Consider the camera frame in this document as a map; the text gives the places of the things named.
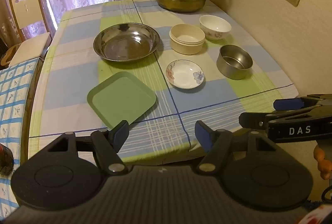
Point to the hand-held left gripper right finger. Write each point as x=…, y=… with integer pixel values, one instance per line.
x=203, y=135

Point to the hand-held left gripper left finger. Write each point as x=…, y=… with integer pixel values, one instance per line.
x=122, y=133

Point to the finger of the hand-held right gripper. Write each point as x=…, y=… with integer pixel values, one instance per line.
x=288, y=104
x=253, y=120

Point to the green square plate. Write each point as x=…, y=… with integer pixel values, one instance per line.
x=119, y=99

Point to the small stainless steel bowl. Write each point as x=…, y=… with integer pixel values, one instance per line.
x=233, y=65

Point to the small floral porcelain dish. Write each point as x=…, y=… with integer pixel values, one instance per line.
x=184, y=74

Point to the large stainless steel basin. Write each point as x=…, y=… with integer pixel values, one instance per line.
x=127, y=42

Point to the cream plastic bowl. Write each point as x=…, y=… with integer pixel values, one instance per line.
x=186, y=41

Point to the white floral porcelain bowl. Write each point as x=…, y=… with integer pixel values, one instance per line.
x=215, y=28

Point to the person's right hand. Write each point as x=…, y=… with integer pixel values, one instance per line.
x=323, y=161

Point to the checked pastel tablecloth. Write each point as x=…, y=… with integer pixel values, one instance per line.
x=77, y=76

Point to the red white patterned cloth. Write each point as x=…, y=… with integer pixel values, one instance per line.
x=320, y=215

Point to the blue checked cloth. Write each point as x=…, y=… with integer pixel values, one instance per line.
x=13, y=109

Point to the tan curved wooden object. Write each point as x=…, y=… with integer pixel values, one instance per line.
x=9, y=54

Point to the white wooden chair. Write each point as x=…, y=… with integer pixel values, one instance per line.
x=26, y=13

